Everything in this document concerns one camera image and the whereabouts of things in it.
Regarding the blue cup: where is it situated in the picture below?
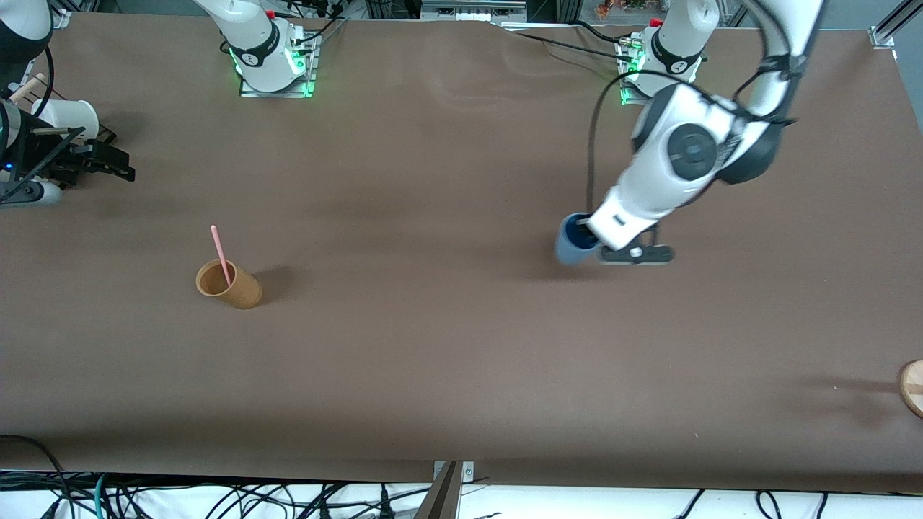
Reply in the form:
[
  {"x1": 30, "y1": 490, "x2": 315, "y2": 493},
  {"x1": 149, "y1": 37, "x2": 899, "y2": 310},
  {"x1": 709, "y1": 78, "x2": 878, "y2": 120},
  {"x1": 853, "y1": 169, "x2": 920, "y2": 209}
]
[{"x1": 554, "y1": 212, "x2": 603, "y2": 266}]

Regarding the pink chopstick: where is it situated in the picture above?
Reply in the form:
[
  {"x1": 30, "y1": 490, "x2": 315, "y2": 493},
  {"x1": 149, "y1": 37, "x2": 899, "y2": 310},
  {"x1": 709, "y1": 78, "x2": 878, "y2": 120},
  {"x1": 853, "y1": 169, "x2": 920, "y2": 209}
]
[{"x1": 210, "y1": 225, "x2": 234, "y2": 287}]

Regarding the white cup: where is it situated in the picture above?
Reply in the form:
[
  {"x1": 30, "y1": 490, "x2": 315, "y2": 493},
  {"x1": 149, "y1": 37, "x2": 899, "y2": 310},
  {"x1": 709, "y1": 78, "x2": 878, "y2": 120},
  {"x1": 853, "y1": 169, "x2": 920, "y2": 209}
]
[{"x1": 32, "y1": 99, "x2": 100, "y2": 142}]

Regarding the brown wooden cup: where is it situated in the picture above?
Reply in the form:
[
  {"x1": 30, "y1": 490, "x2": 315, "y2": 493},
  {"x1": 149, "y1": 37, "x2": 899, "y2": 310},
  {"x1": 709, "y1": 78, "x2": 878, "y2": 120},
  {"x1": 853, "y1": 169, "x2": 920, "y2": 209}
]
[{"x1": 195, "y1": 259, "x2": 263, "y2": 310}]

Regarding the wooden stick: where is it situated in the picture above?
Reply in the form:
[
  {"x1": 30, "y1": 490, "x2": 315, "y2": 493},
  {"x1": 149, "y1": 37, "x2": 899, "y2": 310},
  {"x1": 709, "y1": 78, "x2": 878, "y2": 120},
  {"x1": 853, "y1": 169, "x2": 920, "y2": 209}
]
[{"x1": 6, "y1": 72, "x2": 46, "y2": 103}]

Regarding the grey metal box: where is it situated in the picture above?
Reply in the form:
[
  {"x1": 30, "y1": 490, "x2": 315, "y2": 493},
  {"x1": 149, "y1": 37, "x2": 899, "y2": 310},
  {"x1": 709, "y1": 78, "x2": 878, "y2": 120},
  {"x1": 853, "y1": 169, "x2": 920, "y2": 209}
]
[{"x1": 420, "y1": 0, "x2": 529, "y2": 22}]

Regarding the dark grey metal bar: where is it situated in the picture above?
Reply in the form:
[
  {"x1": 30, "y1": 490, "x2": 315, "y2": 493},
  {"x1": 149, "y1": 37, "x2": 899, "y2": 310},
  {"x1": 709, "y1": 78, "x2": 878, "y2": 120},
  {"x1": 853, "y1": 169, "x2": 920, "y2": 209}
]
[{"x1": 414, "y1": 461, "x2": 464, "y2": 519}]

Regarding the round wooden disc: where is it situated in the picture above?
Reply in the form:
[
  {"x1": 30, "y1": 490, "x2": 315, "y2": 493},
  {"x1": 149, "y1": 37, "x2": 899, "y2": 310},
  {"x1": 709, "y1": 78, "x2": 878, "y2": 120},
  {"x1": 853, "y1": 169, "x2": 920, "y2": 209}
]
[{"x1": 898, "y1": 359, "x2": 923, "y2": 420}]

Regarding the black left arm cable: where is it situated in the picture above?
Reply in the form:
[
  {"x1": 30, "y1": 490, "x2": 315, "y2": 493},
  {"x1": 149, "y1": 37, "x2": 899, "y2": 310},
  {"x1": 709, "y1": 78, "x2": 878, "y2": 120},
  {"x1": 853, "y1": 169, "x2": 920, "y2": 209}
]
[{"x1": 588, "y1": 0, "x2": 805, "y2": 210}]

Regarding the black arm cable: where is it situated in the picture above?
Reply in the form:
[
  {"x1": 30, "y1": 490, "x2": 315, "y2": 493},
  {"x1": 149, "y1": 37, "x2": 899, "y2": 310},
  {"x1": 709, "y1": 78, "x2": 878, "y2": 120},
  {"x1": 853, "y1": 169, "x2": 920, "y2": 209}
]
[
  {"x1": 588, "y1": 0, "x2": 805, "y2": 210},
  {"x1": 4, "y1": 45, "x2": 57, "y2": 120}
]

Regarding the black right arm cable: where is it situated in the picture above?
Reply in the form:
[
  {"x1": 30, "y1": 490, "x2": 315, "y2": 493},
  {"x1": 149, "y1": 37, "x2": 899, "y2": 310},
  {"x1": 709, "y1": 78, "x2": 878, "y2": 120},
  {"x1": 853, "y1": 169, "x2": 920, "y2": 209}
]
[{"x1": 4, "y1": 45, "x2": 57, "y2": 120}]

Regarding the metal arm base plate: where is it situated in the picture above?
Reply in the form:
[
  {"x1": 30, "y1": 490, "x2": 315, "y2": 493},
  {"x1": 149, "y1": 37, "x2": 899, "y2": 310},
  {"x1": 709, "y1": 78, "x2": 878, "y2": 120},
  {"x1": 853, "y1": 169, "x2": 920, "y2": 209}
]
[
  {"x1": 238, "y1": 25, "x2": 319, "y2": 99},
  {"x1": 617, "y1": 36, "x2": 697, "y2": 107}
]

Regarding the aluminium frame profile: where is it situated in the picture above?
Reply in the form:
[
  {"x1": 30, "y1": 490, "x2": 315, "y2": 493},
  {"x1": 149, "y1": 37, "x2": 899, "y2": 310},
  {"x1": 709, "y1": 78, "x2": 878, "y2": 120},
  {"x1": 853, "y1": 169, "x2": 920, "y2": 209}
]
[
  {"x1": 47, "y1": 0, "x2": 102, "y2": 30},
  {"x1": 869, "y1": 0, "x2": 923, "y2": 48}
]

